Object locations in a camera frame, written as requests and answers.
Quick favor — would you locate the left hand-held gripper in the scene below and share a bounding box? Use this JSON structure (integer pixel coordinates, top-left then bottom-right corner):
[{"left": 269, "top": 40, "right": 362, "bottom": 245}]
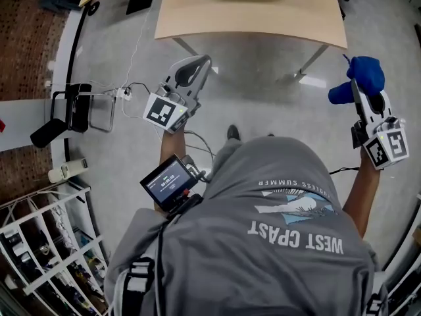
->
[{"left": 143, "top": 55, "right": 213, "bottom": 135}]

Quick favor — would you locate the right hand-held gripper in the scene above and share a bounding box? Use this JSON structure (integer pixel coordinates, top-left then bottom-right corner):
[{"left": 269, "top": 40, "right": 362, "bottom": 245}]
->
[{"left": 350, "top": 78, "right": 410, "bottom": 171}]

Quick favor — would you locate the blue cleaning cloth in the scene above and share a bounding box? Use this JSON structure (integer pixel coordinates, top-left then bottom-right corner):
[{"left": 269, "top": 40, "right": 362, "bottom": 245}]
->
[{"left": 328, "top": 54, "right": 386, "bottom": 107}]

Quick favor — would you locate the person's left forearm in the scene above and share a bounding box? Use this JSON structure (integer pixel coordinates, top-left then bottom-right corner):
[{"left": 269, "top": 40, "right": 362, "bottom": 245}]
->
[{"left": 159, "top": 128, "right": 188, "bottom": 177}]

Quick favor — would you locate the person's right forearm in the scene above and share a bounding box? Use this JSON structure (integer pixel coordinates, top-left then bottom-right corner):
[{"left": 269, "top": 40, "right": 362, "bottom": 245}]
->
[{"left": 341, "top": 148, "right": 384, "bottom": 242}]

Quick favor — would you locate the person's black shoe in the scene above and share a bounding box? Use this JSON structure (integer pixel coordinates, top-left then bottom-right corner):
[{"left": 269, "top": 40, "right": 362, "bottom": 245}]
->
[{"left": 226, "top": 124, "right": 242, "bottom": 142}]

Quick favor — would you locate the grey metal table leg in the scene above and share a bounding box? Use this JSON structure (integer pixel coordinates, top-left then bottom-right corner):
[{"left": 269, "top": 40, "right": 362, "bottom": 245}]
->
[{"left": 284, "top": 43, "right": 330, "bottom": 86}]

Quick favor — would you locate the black metal-framed chair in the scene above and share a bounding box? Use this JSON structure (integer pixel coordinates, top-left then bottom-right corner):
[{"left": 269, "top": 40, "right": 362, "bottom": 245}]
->
[{"left": 30, "top": 82, "right": 116, "bottom": 149}]

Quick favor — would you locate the beige plastic device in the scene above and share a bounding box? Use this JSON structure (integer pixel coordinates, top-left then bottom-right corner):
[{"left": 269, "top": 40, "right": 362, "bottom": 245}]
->
[{"left": 47, "top": 157, "right": 90, "bottom": 182}]

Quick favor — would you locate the white low table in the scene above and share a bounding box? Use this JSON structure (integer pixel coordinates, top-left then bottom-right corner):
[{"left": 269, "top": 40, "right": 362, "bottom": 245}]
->
[{"left": 0, "top": 97, "right": 54, "bottom": 153}]

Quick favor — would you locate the person's grey printed t-shirt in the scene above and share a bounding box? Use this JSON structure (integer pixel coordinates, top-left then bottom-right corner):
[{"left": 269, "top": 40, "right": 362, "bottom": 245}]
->
[{"left": 105, "top": 136, "right": 389, "bottom": 316}]

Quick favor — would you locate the black floor cable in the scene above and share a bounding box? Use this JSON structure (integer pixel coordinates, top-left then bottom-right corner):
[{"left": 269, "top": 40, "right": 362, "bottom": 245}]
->
[{"left": 126, "top": 82, "right": 151, "bottom": 95}]

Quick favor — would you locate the white floor cable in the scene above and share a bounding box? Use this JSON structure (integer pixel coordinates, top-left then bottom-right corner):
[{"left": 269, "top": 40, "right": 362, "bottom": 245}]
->
[{"left": 45, "top": 3, "right": 153, "bottom": 120}]

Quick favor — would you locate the left hand-held gripper cable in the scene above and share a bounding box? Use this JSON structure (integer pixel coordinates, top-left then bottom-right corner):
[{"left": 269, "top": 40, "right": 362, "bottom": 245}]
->
[{"left": 183, "top": 129, "right": 217, "bottom": 159}]

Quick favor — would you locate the black white harness strap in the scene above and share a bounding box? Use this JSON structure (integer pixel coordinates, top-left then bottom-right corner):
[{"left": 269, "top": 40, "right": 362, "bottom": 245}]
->
[
  {"left": 126, "top": 256, "right": 156, "bottom": 293},
  {"left": 365, "top": 284, "right": 389, "bottom": 316}
]

